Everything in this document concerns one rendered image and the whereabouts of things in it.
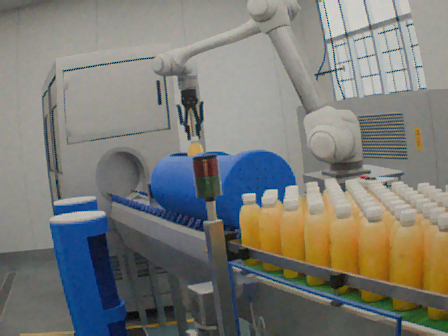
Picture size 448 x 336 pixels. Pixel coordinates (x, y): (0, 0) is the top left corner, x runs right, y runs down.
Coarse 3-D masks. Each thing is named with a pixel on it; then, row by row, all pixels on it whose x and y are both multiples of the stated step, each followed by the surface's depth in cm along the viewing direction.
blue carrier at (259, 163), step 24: (168, 168) 257; (192, 168) 230; (240, 168) 199; (264, 168) 203; (288, 168) 206; (168, 192) 252; (192, 192) 223; (240, 192) 199; (264, 192) 203; (192, 216) 243
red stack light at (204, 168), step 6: (192, 162) 145; (198, 162) 143; (204, 162) 143; (210, 162) 143; (216, 162) 144; (198, 168) 143; (204, 168) 143; (210, 168) 143; (216, 168) 144; (198, 174) 144; (204, 174) 143; (210, 174) 143; (216, 174) 144
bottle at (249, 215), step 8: (248, 208) 177; (256, 208) 177; (240, 216) 178; (248, 216) 176; (256, 216) 177; (240, 224) 179; (248, 224) 176; (256, 224) 176; (248, 232) 177; (256, 232) 176; (248, 240) 177; (256, 240) 177; (256, 248) 177; (248, 264) 178; (256, 264) 177
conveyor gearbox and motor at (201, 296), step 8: (192, 288) 173; (200, 288) 171; (208, 288) 170; (192, 296) 173; (200, 296) 167; (208, 296) 167; (192, 304) 174; (200, 304) 167; (208, 304) 167; (192, 312) 175; (200, 312) 168; (208, 312) 168; (216, 312) 168; (200, 320) 170; (208, 320) 168; (216, 320) 169; (200, 328) 170; (208, 328) 168; (216, 328) 167
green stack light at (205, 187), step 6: (198, 180) 144; (204, 180) 143; (210, 180) 143; (216, 180) 144; (198, 186) 144; (204, 186) 143; (210, 186) 143; (216, 186) 144; (198, 192) 144; (204, 192) 143; (210, 192) 143; (216, 192) 144
